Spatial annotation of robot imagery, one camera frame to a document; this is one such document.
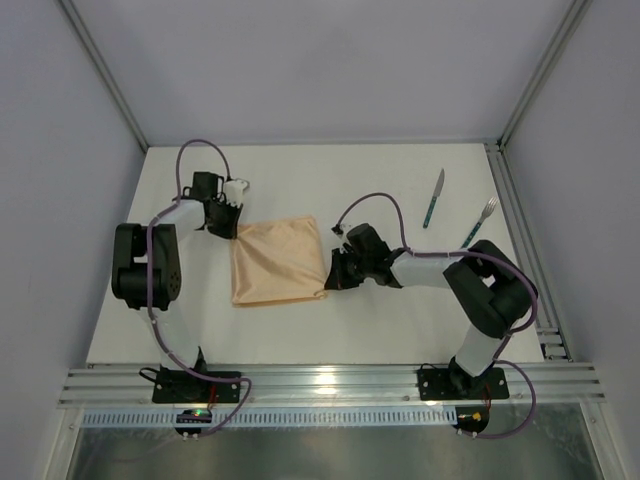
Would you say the right controller board yellow plug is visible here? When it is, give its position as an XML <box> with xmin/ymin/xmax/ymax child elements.
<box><xmin>454</xmin><ymin>406</ymin><xmax>490</xmax><ymax>435</ymax></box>

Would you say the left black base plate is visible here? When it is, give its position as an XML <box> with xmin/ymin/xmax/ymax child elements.
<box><xmin>152</xmin><ymin>368</ymin><xmax>241</xmax><ymax>404</ymax></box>

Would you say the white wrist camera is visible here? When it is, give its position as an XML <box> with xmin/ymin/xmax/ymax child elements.
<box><xmin>222</xmin><ymin>179</ymin><xmax>250</xmax><ymax>208</ymax></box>
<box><xmin>331</xmin><ymin>224</ymin><xmax>355</xmax><ymax>254</ymax></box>

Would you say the beige satin napkin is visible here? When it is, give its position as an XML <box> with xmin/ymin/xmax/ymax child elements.
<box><xmin>230</xmin><ymin>216</ymin><xmax>327</xmax><ymax>307</ymax></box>

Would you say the left controller board with led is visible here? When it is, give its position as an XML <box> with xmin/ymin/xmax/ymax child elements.
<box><xmin>174</xmin><ymin>408</ymin><xmax>212</xmax><ymax>438</ymax></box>

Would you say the slotted grey cable duct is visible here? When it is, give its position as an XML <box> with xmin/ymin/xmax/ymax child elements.
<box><xmin>81</xmin><ymin>405</ymin><xmax>455</xmax><ymax>428</ymax></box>

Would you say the right corner aluminium post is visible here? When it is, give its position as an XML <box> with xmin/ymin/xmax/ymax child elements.
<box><xmin>497</xmin><ymin>0</ymin><xmax>592</xmax><ymax>150</ymax></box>

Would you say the right side aluminium rail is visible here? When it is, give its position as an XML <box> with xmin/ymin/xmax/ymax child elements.
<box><xmin>484</xmin><ymin>143</ymin><xmax>573</xmax><ymax>362</ymax></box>

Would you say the green handled knife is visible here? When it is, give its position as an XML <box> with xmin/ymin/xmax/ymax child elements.
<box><xmin>422</xmin><ymin>169</ymin><xmax>445</xmax><ymax>229</ymax></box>

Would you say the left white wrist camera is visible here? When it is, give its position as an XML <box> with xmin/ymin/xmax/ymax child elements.
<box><xmin>222</xmin><ymin>179</ymin><xmax>250</xmax><ymax>208</ymax></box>

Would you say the corner aluminium post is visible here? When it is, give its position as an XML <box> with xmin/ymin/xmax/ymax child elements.
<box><xmin>54</xmin><ymin>0</ymin><xmax>150</xmax><ymax>153</ymax></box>
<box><xmin>497</xmin><ymin>0</ymin><xmax>592</xmax><ymax>150</ymax></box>

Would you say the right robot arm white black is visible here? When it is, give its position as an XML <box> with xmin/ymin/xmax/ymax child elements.
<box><xmin>324</xmin><ymin>223</ymin><xmax>538</xmax><ymax>400</ymax></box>

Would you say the aluminium rail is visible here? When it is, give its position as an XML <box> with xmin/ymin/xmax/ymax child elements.
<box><xmin>58</xmin><ymin>362</ymin><xmax>605</xmax><ymax>408</ymax></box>
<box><xmin>484</xmin><ymin>143</ymin><xmax>573</xmax><ymax>362</ymax></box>

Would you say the front aluminium rail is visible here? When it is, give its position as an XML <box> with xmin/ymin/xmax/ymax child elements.
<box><xmin>58</xmin><ymin>362</ymin><xmax>605</xmax><ymax>408</ymax></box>

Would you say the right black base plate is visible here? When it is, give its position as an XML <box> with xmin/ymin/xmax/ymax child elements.
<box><xmin>416</xmin><ymin>364</ymin><xmax>510</xmax><ymax>401</ymax></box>

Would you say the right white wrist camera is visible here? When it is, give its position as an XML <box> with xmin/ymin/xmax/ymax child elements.
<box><xmin>331</xmin><ymin>224</ymin><xmax>355</xmax><ymax>254</ymax></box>

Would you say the left corner aluminium post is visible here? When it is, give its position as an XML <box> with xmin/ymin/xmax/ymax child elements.
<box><xmin>54</xmin><ymin>0</ymin><xmax>150</xmax><ymax>153</ymax></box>

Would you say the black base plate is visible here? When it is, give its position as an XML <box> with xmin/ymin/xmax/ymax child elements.
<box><xmin>152</xmin><ymin>368</ymin><xmax>241</xmax><ymax>404</ymax></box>
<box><xmin>416</xmin><ymin>364</ymin><xmax>510</xmax><ymax>401</ymax></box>

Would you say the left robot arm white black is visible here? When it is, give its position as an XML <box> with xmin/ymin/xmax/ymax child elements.
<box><xmin>111</xmin><ymin>172</ymin><xmax>250</xmax><ymax>380</ymax></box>

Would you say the green handled fork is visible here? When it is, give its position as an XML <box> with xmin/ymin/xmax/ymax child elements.
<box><xmin>461</xmin><ymin>197</ymin><xmax>499</xmax><ymax>248</ymax></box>

